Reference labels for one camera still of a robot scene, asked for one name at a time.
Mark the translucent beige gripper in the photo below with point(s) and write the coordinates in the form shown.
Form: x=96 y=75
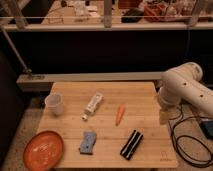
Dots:
x=164 y=116

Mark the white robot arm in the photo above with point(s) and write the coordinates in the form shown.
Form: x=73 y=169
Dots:
x=183 y=82

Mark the black white striped block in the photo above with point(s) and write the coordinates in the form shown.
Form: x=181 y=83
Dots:
x=131 y=145

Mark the blue device on floor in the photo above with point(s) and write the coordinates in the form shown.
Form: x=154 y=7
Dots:
x=207 y=128

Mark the orange carrot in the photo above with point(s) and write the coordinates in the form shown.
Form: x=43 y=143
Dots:
x=119 y=114

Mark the white tube with cap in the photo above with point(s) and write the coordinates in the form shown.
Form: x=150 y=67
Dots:
x=92 y=106

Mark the translucent plastic cup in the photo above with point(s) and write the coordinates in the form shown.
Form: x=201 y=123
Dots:
x=54 y=103

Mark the orange plate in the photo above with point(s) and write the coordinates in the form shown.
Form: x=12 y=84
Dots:
x=43 y=151

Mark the grey horizontal beam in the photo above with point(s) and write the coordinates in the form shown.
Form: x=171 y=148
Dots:
x=43 y=82

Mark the metal diagonal strut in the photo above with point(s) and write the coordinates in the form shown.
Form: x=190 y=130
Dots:
x=26 y=69

